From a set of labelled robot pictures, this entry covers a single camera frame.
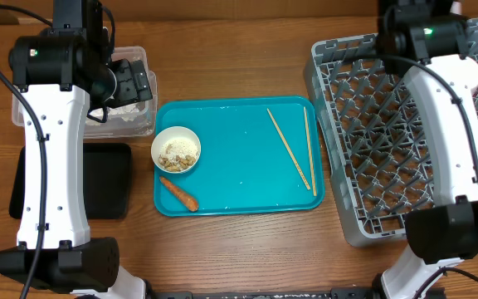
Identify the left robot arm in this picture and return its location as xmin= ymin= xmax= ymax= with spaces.
xmin=0 ymin=1 xmax=152 ymax=298

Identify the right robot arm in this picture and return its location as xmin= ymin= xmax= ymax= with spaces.
xmin=376 ymin=1 xmax=478 ymax=298

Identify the white tissue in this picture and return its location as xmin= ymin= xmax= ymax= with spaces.
xmin=85 ymin=102 xmax=146 ymax=125

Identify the clear plastic storage bin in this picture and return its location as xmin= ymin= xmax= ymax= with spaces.
xmin=12 ymin=46 xmax=159 ymax=140

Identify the grey dishwasher rack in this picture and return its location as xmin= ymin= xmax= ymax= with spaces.
xmin=303 ymin=17 xmax=478 ymax=248

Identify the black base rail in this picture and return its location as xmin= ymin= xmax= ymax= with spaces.
xmin=149 ymin=287 xmax=381 ymax=299

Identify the orange carrot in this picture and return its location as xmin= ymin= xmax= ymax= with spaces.
xmin=159 ymin=176 xmax=199 ymax=213

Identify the wooden chopstick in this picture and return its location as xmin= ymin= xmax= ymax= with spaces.
xmin=266 ymin=108 xmax=311 ymax=190
xmin=303 ymin=107 xmax=317 ymax=197

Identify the black plastic tray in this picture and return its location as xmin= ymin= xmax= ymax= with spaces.
xmin=8 ymin=142 xmax=133 ymax=220

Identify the white bowl with food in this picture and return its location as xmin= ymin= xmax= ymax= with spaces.
xmin=150 ymin=126 xmax=202 ymax=174

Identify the teal serving tray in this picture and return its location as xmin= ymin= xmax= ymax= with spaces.
xmin=154 ymin=96 xmax=325 ymax=217

